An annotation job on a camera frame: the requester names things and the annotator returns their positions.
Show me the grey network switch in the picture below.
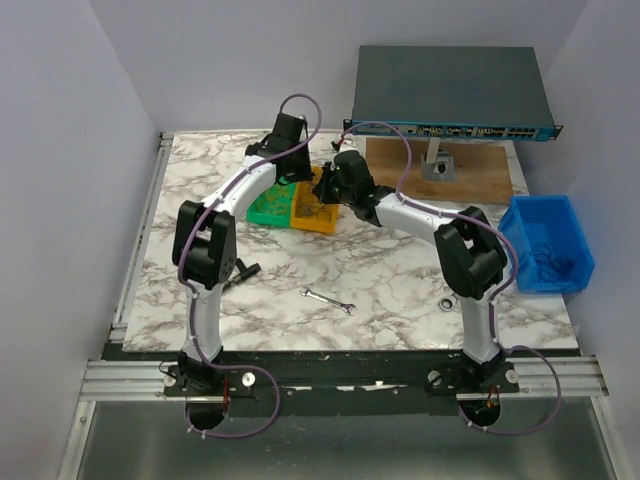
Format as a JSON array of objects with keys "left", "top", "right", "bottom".
[{"left": 343, "top": 46, "right": 562, "bottom": 142}]

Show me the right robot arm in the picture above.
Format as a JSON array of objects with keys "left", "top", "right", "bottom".
[{"left": 313, "top": 150, "right": 507, "bottom": 392}]

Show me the blue plastic bin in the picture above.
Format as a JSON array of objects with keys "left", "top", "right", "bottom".
[{"left": 499, "top": 195, "right": 595, "bottom": 295}]

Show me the orange plastic bin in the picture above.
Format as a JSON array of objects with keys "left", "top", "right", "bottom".
[{"left": 290, "top": 166, "right": 339, "bottom": 234}]

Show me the green plastic bin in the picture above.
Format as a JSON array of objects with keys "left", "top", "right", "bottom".
[{"left": 246, "top": 184, "right": 296, "bottom": 228}]

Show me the purple wire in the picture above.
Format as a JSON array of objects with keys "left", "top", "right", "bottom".
[{"left": 529, "top": 244, "right": 576, "bottom": 281}]

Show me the grey metal stand bracket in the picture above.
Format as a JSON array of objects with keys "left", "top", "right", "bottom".
[{"left": 420, "top": 138, "right": 456, "bottom": 182}]

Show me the small open-end wrench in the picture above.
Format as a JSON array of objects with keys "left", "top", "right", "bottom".
[{"left": 300, "top": 287, "right": 357, "bottom": 316}]

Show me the aluminium frame rail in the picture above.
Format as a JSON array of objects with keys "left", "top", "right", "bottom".
[{"left": 57, "top": 132, "right": 175, "bottom": 479}]

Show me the silver ratchet wrench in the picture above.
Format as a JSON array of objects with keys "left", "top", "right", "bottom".
[{"left": 438, "top": 296, "right": 456, "bottom": 312}]

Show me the black T-handle tool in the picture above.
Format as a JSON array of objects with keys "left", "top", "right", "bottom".
[{"left": 223, "top": 258, "right": 261, "bottom": 291}]

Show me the wooden board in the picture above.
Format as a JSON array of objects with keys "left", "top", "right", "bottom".
[{"left": 364, "top": 137, "right": 514, "bottom": 205}]

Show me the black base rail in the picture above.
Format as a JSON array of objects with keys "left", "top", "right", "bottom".
[{"left": 81, "top": 348, "right": 519, "bottom": 426}]

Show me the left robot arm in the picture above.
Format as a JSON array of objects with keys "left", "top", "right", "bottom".
[{"left": 172, "top": 113, "right": 312, "bottom": 395}]

